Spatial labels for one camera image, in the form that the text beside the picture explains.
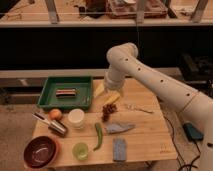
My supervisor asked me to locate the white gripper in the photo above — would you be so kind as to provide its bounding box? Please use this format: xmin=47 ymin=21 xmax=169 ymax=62
xmin=104 ymin=79 xmax=124 ymax=95

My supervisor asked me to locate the orange apple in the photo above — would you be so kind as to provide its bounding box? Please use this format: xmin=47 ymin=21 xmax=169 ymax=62
xmin=49 ymin=109 xmax=63 ymax=121

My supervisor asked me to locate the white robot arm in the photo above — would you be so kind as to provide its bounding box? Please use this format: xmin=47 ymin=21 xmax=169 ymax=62
xmin=104 ymin=43 xmax=213 ymax=171

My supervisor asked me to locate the purple bowl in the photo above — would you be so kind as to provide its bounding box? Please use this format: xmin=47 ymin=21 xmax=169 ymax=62
xmin=23 ymin=136 xmax=59 ymax=169

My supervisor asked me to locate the yellow corn cob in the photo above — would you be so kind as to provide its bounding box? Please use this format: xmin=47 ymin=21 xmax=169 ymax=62
xmin=93 ymin=83 xmax=121 ymax=105

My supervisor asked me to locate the brown grape bunch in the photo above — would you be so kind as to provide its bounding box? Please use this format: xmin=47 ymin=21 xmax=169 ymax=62
xmin=102 ymin=104 xmax=117 ymax=122

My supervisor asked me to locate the silver fork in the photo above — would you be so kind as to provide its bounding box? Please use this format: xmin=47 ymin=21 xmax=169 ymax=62
xmin=125 ymin=104 xmax=154 ymax=114

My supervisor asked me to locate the blue grey cloth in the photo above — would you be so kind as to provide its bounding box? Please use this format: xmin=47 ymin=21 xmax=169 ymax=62
xmin=105 ymin=122 xmax=135 ymax=134

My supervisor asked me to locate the green chili pepper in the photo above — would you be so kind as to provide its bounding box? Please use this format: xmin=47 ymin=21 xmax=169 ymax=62
xmin=93 ymin=123 xmax=103 ymax=151

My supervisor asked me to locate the white plastic cup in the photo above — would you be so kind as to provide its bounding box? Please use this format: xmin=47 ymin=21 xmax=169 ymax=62
xmin=68 ymin=109 xmax=85 ymax=129

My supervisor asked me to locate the green plastic tray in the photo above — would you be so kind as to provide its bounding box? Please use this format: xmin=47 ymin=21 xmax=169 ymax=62
xmin=37 ymin=76 xmax=93 ymax=110

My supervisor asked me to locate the striped block in tray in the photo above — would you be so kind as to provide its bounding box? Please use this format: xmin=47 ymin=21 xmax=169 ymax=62
xmin=55 ymin=88 xmax=77 ymax=98

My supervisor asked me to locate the blue sponge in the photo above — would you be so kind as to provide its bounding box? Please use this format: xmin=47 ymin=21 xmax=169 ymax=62
xmin=113 ymin=138 xmax=126 ymax=162

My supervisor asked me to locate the green translucent cup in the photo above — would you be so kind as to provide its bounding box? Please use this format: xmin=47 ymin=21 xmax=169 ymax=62
xmin=72 ymin=142 xmax=88 ymax=161

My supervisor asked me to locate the black box on right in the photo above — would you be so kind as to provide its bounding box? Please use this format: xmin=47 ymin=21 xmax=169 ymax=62
xmin=179 ymin=54 xmax=213 ymax=81

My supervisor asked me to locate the wooden shelf with clutter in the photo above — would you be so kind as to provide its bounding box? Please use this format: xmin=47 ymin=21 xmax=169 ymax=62
xmin=0 ymin=0 xmax=213 ymax=28

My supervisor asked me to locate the metal cup with handle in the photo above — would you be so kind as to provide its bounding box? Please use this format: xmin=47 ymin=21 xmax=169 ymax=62
xmin=33 ymin=113 xmax=68 ymax=137

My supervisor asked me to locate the black cable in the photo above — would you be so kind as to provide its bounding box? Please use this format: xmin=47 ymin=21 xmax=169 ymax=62
xmin=163 ymin=115 xmax=202 ymax=171

